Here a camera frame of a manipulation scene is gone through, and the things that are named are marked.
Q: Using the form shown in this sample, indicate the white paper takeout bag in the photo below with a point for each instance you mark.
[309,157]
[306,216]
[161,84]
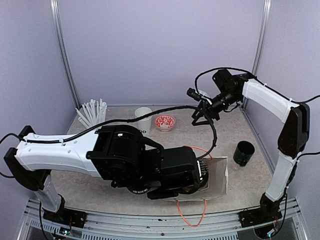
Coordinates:
[216,187]

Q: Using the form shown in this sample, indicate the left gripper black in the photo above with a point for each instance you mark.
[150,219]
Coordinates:
[172,194]

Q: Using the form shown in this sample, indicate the aluminium corner post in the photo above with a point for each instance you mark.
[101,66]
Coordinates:
[63,52]
[262,36]

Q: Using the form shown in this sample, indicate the stack of white paper cups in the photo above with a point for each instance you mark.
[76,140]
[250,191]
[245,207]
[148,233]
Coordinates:
[144,125]

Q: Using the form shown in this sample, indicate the aluminium front rail frame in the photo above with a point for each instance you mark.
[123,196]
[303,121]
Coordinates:
[108,226]

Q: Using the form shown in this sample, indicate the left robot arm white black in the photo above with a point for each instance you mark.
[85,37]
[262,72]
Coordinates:
[116,153]

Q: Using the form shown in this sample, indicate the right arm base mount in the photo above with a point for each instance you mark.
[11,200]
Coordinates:
[260,216]

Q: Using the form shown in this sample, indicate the cup holding white straws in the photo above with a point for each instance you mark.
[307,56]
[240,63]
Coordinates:
[92,113]

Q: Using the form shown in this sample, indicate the dark green mug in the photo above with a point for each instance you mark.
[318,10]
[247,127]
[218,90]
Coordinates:
[243,153]

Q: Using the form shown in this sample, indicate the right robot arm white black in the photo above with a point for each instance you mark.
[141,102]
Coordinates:
[295,117]

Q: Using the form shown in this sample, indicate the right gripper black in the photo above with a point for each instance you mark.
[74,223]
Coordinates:
[197,116]

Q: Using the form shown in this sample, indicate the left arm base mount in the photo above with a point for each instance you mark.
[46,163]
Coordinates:
[66,216]

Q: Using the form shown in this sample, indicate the left aluminium corner post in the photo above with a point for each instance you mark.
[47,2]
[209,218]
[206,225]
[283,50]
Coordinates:
[63,52]

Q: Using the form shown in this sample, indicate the right aluminium corner post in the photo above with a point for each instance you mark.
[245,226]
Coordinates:
[262,36]

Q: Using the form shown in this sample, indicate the red white patterned bowl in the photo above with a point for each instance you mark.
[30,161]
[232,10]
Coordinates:
[165,122]

